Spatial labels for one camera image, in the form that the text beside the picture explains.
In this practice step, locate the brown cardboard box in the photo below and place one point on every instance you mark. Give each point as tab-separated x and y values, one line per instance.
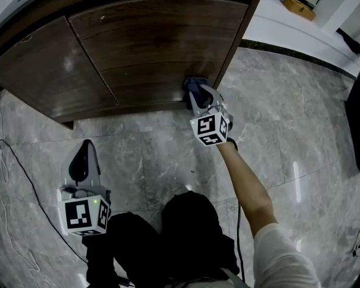
298	7

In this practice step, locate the person's white shirt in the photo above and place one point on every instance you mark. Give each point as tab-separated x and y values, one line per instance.
282	259

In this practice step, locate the person's right forearm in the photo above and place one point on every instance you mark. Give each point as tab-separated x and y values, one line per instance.
249	190

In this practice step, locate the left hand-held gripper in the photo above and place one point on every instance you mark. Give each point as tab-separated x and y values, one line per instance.
78	211

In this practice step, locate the person's black-sleeved left forearm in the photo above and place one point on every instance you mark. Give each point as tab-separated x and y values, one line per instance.
97	256

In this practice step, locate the brown wooden cabinet door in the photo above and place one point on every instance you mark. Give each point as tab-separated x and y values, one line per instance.
48	73
156	49

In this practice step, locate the person's black trousers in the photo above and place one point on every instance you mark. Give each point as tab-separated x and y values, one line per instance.
192	235

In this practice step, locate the blue wiping cloth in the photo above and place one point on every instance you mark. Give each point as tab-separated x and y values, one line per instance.
195	84

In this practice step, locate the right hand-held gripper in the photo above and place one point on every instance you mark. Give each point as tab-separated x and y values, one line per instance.
208	127

